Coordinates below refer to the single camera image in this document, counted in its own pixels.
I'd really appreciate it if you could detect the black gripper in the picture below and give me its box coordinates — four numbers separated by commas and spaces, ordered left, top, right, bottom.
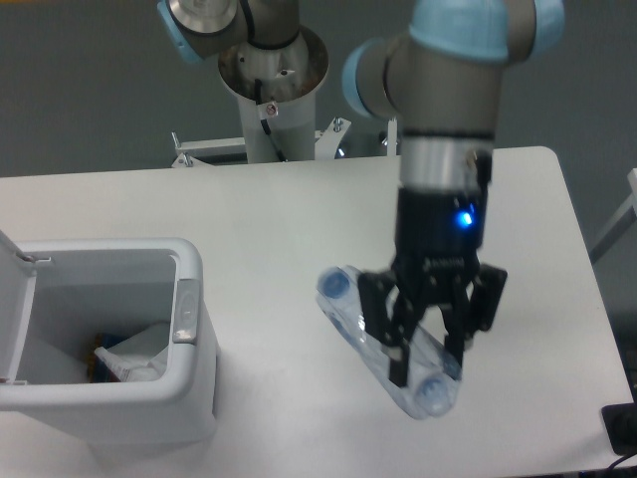
357, 187, 508, 388

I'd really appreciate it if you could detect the clear plastic water bottle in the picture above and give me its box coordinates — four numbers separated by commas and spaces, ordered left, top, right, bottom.
317, 266, 462, 419

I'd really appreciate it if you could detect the white plastic wrapper bag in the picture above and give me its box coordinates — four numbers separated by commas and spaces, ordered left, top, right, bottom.
95, 323, 170, 382

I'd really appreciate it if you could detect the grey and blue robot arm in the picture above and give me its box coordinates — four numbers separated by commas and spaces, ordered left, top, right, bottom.
157, 1, 564, 387

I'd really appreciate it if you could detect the white trash can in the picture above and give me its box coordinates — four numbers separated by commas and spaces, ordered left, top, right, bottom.
1, 237, 219, 445

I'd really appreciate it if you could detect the black device at table edge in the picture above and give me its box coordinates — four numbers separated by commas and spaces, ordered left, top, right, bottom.
601, 402, 636, 455

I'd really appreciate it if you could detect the white metal frame at right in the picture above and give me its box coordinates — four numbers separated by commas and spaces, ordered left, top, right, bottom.
588, 168, 636, 265

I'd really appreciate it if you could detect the black cable on pedestal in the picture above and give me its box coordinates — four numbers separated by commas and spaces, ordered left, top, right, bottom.
254, 78, 289, 163

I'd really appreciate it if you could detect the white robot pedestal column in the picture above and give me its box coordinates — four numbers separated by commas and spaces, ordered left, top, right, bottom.
218, 26, 328, 163

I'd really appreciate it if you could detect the white metal base bracket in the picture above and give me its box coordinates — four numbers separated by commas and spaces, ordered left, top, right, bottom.
170, 116, 402, 169

